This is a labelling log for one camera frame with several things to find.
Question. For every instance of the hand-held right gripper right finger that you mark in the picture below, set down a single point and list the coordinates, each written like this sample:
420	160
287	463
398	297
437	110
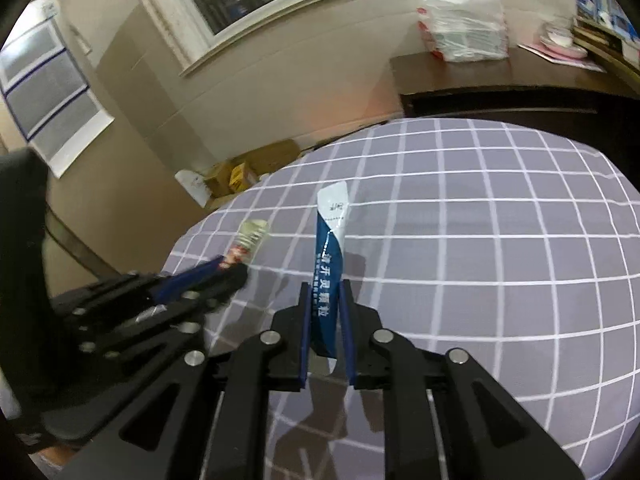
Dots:
347	340

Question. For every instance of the dark wooden cabinet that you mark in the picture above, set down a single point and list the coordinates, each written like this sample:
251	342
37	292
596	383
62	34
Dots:
500	85

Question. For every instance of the pink booklet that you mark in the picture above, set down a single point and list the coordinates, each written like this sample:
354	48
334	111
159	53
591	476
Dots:
590	64

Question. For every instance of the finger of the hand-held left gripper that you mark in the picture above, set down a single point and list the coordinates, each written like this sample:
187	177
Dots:
150	332
200	272

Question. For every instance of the white wall calendar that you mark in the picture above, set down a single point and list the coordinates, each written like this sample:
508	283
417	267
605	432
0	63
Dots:
50	90

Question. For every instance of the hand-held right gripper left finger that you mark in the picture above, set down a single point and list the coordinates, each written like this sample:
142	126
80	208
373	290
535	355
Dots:
303	340

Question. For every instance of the white plastic bag red print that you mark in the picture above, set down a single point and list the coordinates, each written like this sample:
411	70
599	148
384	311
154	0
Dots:
465	20

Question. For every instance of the plain brown cardboard box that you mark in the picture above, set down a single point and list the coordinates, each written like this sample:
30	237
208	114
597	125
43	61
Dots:
272	156

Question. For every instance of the pink plate with bowl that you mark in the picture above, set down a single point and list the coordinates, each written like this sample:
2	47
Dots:
562	40

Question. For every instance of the blue and white sachet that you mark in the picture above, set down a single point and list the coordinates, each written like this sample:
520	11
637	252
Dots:
327	270

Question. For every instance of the wooden shelf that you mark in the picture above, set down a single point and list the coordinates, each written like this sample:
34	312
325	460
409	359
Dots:
607	50

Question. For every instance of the blue and white packet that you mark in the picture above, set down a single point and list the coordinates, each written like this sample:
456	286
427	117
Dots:
602	2

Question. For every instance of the grey checked blanket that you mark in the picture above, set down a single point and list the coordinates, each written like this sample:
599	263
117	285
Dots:
450	210

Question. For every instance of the yellow carton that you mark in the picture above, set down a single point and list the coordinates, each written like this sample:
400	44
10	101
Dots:
240	176

